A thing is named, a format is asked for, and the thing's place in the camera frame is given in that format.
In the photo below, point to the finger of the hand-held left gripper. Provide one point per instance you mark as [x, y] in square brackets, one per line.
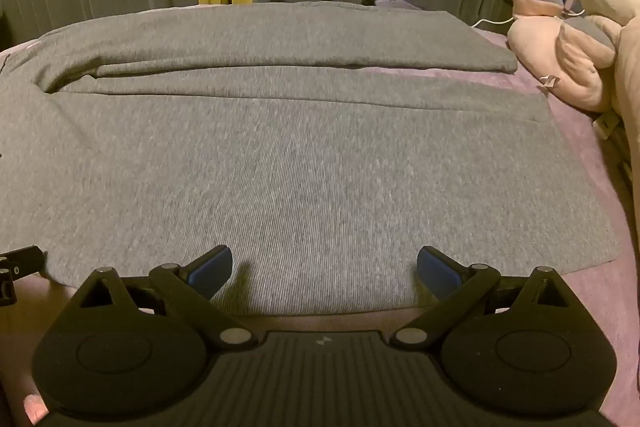
[22, 257]

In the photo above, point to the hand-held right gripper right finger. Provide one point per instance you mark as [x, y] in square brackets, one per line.
[436, 268]

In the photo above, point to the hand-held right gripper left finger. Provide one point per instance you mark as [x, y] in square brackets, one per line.
[216, 265]

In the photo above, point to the grey pants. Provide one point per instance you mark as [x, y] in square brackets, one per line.
[300, 167]

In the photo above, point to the pink and grey plush toy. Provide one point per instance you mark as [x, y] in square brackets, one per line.
[560, 47]

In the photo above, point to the dark purple bag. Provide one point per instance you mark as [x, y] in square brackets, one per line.
[387, 0]

